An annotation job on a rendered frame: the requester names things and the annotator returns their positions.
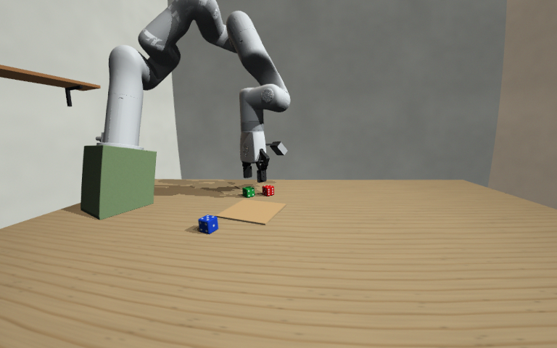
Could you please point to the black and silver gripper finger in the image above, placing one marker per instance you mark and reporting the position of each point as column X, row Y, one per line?
column 247, row 169
column 261, row 172

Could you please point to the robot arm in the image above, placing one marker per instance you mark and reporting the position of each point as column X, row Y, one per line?
column 158, row 39

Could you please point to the tan flat mat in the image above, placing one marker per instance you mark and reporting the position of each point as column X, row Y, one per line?
column 251, row 211

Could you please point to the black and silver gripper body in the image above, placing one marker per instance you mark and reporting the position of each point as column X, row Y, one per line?
column 251, row 142

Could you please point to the green die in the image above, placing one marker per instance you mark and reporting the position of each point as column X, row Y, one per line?
column 248, row 191

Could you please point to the blue die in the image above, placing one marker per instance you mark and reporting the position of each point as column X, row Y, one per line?
column 208, row 224

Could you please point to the red die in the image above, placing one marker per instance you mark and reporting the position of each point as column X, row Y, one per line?
column 268, row 190

